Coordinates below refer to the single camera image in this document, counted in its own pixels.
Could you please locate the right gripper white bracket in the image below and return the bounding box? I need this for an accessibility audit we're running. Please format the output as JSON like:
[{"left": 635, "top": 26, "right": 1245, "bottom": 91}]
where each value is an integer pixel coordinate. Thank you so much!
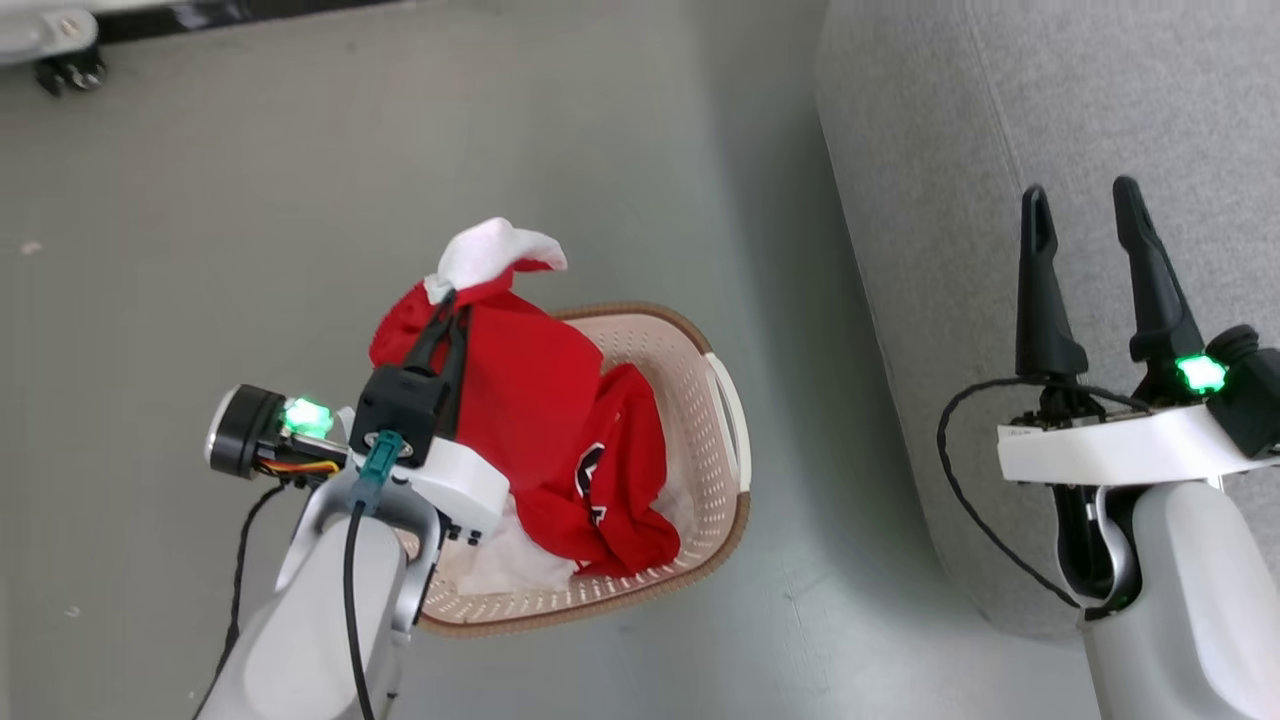
[{"left": 997, "top": 177, "right": 1280, "bottom": 488}]

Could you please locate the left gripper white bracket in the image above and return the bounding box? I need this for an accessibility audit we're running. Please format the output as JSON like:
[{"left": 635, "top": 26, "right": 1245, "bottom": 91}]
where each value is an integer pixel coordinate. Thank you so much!
[{"left": 205, "top": 289, "right": 512, "bottom": 543}]

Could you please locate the red garment with white band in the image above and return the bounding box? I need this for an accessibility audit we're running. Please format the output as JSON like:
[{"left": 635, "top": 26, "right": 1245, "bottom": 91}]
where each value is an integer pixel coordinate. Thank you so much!
[{"left": 368, "top": 217, "right": 607, "bottom": 513}]

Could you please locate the red jersey with black print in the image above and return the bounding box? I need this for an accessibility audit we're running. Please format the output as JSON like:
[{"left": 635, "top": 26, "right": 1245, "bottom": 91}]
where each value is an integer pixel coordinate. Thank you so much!
[{"left": 458, "top": 362, "right": 693, "bottom": 598}]

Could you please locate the beige perforated laundry basket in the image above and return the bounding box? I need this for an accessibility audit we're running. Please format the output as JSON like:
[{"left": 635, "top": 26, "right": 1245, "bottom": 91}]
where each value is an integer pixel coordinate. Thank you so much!
[{"left": 395, "top": 302, "right": 752, "bottom": 639}]

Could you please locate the grey fabric sofa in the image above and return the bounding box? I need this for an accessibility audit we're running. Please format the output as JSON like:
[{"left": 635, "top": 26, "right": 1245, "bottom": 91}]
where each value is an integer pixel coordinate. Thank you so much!
[{"left": 815, "top": 0, "right": 1280, "bottom": 641}]

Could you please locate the black baseboard strip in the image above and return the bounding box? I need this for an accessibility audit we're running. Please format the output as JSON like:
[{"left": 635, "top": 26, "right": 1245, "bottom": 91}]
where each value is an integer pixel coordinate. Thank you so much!
[{"left": 95, "top": 0, "right": 401, "bottom": 46}]

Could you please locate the black caster wheel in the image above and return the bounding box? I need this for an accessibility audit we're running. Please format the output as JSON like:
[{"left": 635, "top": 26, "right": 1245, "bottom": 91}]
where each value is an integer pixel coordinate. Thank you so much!
[{"left": 34, "top": 45, "right": 107, "bottom": 97}]

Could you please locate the thin black right gripper cable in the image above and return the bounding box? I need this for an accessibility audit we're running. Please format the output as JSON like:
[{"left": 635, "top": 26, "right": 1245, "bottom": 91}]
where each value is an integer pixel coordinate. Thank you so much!
[{"left": 936, "top": 377, "right": 1153, "bottom": 612}]

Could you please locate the left arm teal-plug black cable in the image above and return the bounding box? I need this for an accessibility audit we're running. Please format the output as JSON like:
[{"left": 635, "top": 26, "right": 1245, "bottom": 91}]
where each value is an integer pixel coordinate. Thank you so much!
[{"left": 342, "top": 430, "right": 406, "bottom": 720}]

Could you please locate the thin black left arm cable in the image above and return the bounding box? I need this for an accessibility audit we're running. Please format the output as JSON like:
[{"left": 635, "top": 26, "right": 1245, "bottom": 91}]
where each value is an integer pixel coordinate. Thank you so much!
[{"left": 193, "top": 484, "right": 288, "bottom": 720}]

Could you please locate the grey metal frame bar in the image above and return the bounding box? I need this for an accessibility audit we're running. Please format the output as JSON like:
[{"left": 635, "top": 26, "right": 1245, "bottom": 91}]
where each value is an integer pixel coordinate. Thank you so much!
[{"left": 0, "top": 8, "right": 101, "bottom": 67}]

